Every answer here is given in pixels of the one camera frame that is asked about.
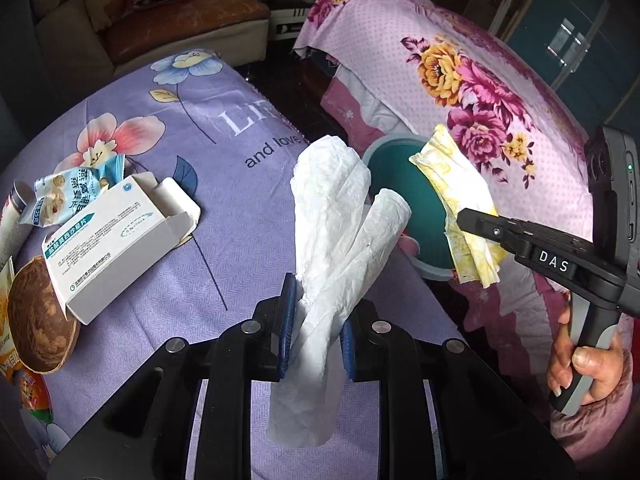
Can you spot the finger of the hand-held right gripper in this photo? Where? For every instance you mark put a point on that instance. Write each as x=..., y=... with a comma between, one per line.
x=492, y=230

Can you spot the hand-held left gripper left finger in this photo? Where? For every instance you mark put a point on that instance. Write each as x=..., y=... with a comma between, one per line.
x=287, y=320

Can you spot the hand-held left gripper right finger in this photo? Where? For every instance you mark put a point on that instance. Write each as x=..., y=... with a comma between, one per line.
x=347, y=350

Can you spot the white paper tissue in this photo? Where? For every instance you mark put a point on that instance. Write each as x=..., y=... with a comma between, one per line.
x=325, y=285

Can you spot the pale yellow wrapper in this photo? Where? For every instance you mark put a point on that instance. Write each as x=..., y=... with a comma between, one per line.
x=460, y=180

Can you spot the teal round bin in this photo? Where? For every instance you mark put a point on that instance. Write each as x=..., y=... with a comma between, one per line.
x=415, y=210

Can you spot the orange cake wrapper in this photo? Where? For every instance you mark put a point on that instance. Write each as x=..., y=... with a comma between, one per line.
x=5, y=310

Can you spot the person's right hand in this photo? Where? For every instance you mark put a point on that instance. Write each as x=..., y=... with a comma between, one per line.
x=592, y=362

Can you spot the white medicine box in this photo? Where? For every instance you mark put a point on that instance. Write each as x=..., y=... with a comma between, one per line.
x=100, y=240

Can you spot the dark glass cabinet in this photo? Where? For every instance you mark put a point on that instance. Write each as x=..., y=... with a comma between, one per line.
x=565, y=35

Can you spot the pink floral blanket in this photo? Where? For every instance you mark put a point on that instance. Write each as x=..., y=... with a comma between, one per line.
x=450, y=25

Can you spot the brown coconut shell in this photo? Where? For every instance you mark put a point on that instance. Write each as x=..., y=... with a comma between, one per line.
x=40, y=310

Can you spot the blue white snack packet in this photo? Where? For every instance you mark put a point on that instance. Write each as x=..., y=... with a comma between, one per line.
x=60, y=195

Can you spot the white drink bottle red print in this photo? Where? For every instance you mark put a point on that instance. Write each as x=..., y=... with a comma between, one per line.
x=12, y=225

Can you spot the black stereo unit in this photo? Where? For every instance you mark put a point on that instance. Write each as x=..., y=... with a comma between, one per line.
x=290, y=15

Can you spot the orange brown seat cushion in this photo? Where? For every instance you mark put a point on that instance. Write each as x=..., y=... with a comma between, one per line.
x=185, y=25

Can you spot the beige sofa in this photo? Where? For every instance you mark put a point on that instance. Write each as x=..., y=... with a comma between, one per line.
x=65, y=25

